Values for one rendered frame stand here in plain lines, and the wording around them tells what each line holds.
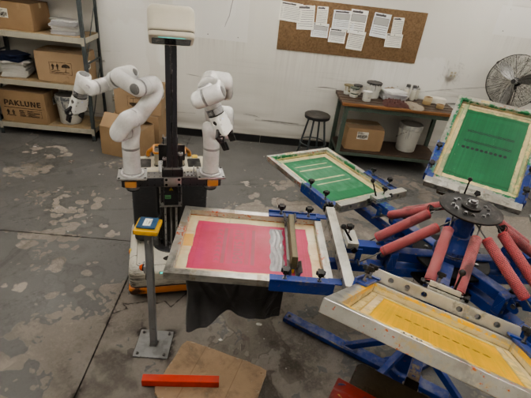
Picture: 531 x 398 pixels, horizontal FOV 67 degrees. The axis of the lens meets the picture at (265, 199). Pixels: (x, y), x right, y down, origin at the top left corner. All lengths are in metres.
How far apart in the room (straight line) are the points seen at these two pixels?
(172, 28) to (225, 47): 3.62
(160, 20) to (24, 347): 2.16
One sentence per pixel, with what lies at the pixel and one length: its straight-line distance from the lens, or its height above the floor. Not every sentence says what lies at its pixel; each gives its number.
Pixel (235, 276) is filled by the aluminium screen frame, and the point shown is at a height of 0.99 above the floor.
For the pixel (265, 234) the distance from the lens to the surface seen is 2.21.
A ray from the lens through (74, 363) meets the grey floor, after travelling 2.91.
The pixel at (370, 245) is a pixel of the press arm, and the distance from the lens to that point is 2.15.
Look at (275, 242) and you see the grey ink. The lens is 2.15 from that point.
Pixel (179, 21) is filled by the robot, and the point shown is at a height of 1.97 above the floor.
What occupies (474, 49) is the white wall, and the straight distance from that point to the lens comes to 6.19.
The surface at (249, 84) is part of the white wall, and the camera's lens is 5.67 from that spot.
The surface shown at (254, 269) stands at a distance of 1.97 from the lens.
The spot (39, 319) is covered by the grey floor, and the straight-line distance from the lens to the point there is 3.23.
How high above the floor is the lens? 2.22
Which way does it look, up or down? 30 degrees down
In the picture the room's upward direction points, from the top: 7 degrees clockwise
